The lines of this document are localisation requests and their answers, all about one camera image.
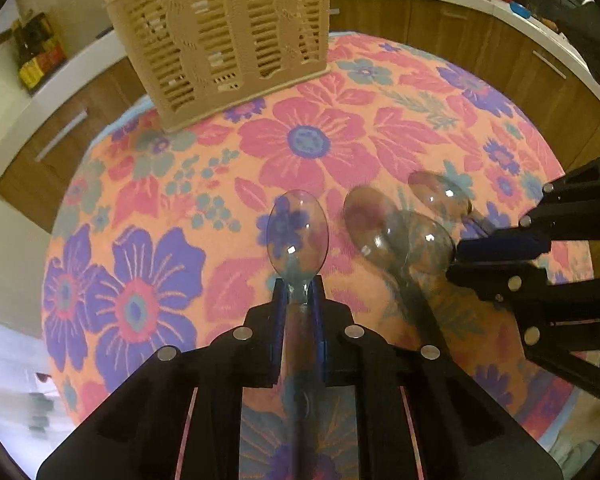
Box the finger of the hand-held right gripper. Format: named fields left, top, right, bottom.
left=445, top=252, right=600, bottom=407
left=457, top=152, right=600, bottom=253

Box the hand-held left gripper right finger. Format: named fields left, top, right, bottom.
left=307, top=276, right=565, bottom=480

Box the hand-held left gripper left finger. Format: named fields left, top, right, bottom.
left=36, top=278, right=288, bottom=480

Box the clear blue plastic spoon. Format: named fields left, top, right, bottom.
left=268, top=188, right=330, bottom=480

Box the clear brown plastic spoon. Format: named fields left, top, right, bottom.
left=343, top=184, right=449, bottom=357

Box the beige slotted plastic utensil basket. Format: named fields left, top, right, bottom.
left=79, top=0, right=332, bottom=134

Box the floral orange tablecloth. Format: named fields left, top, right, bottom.
left=41, top=30, right=596, bottom=480

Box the slim dark sauce bottle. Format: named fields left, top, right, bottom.
left=11, top=15, right=43, bottom=94

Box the long silver drawer handle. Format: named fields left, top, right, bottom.
left=34, top=109, right=89, bottom=149

